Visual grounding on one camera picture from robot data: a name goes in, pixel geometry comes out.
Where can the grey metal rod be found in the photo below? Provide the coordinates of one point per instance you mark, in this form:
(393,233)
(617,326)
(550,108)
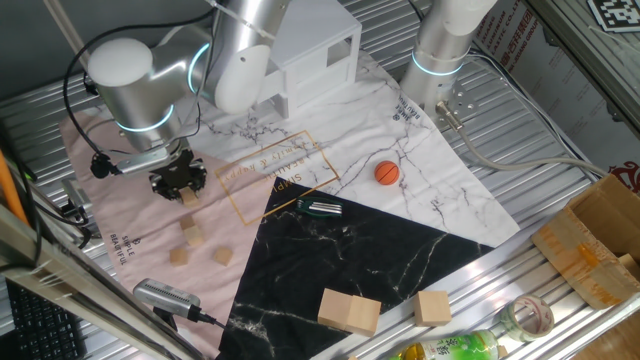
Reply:
(62,22)

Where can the packing tape roll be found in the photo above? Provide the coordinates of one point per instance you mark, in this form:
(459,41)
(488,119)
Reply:
(507,322)

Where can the white drawer cabinet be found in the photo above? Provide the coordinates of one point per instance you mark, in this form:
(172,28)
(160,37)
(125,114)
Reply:
(320,30)

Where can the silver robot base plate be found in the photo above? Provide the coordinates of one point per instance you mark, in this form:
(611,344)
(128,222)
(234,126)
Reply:
(462,102)

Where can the silver ribbed depth camera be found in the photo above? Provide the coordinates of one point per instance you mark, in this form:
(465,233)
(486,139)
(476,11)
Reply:
(165,296)

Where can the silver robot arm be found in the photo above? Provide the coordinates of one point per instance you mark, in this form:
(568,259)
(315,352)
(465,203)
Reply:
(130,100)

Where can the black white fiducial marker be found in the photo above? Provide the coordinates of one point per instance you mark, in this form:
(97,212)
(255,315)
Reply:
(615,12)

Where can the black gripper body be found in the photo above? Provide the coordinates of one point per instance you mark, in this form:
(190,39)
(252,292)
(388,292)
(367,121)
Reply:
(177,172)

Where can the green tea bottle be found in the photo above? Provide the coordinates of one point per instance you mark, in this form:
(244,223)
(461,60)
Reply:
(450,347)

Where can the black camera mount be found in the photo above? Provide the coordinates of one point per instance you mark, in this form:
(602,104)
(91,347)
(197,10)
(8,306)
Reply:
(165,320)

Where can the taped cardboard box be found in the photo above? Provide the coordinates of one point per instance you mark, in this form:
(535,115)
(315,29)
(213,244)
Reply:
(565,250)

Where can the large wooden block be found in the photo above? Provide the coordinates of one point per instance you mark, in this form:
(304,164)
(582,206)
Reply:
(364,316)
(432,308)
(334,307)

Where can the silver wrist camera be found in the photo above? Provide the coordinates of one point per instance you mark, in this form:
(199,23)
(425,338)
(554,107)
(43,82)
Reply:
(142,162)

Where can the aluminium frame bar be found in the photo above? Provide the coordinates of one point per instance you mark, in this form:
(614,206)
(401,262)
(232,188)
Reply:
(60,275)
(585,55)

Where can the orange mini basketball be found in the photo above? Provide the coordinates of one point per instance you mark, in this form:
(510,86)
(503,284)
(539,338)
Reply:
(387,173)

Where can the orange pole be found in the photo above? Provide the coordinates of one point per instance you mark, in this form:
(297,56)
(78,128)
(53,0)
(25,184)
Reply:
(7,190)

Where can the marble and pink tablecloth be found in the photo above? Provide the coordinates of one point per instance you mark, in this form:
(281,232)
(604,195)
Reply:
(350,125)

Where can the cardboard panel red print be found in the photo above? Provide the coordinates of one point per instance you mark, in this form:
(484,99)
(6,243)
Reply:
(540,85)

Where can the black keyboard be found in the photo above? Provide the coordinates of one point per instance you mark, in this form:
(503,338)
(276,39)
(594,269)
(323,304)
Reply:
(45,325)

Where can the grey metal bracket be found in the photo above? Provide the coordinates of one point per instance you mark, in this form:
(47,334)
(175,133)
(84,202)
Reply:
(75,192)

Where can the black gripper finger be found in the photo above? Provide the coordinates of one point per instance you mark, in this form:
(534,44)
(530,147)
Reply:
(166,192)
(200,181)

